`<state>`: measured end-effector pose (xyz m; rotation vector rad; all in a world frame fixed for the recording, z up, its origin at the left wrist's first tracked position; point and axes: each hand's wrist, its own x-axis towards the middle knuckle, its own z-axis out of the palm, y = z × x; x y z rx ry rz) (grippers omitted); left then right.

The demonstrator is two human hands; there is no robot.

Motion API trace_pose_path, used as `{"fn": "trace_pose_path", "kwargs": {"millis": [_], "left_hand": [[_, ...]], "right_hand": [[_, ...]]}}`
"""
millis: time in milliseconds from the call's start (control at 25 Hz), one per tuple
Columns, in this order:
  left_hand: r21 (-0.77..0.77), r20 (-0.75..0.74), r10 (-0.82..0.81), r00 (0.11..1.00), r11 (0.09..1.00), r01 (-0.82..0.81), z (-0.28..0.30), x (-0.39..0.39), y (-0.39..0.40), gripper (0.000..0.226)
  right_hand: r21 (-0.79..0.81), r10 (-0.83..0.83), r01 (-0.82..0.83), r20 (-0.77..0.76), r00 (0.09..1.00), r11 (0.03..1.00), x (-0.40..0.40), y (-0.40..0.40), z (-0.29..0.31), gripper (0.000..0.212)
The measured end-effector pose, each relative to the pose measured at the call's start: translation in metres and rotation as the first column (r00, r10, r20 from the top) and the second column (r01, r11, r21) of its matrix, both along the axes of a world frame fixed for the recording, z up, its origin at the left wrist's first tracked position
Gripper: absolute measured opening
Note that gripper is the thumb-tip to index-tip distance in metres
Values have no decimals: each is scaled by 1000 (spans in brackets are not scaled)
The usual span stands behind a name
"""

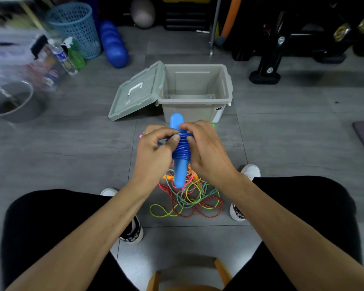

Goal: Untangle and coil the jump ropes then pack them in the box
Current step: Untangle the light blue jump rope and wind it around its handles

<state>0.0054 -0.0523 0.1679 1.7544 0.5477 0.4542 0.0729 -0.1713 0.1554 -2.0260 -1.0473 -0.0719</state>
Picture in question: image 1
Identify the person's right hand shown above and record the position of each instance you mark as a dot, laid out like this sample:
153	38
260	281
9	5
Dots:
209	154

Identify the person's left hand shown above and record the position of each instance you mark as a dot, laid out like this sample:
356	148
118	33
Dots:
153	160

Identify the grey plastic storage box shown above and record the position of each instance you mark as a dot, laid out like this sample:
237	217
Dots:
197	113

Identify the person's right forearm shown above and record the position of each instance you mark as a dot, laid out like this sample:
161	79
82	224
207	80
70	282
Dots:
303	239

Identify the person's left forearm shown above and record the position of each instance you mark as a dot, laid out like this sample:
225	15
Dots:
79	242

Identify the grey-green box lid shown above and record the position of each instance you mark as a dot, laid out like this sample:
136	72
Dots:
136	93

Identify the person's right leg black trousers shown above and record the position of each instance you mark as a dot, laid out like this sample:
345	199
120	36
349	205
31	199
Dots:
321	196

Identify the person's leg black trousers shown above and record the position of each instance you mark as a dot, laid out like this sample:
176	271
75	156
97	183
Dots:
321	196
33	224

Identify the person's left leg black trousers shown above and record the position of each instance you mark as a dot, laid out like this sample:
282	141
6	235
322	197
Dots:
33	224

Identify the white right shoe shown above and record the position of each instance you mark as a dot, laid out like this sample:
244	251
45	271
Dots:
251	172

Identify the white shoe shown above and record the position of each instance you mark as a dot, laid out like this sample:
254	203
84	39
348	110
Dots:
251	172
135	234

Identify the white left shoe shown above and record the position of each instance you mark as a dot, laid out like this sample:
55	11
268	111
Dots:
135	234

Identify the black dumbbell rack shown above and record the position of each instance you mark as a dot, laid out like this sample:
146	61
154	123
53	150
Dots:
271	57

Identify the wooden stool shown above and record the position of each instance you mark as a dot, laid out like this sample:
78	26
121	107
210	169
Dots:
223	269

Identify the green spray bottle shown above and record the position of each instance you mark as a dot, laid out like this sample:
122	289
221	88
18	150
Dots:
76	59

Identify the clear water bottle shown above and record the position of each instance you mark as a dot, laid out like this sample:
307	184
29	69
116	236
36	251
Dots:
66	65

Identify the grey metal bowl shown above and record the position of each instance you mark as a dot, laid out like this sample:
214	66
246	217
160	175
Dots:
27	110

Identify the orange and green foam stick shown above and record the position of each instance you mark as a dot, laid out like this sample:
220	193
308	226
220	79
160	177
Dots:
230	18

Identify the beige exercise ball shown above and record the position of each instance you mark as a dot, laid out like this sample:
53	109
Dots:
142	12

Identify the light blue mesh basket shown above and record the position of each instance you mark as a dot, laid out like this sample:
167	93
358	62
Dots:
75	28

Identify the clear plastic lidded bin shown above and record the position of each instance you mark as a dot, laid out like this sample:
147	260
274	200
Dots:
9	60

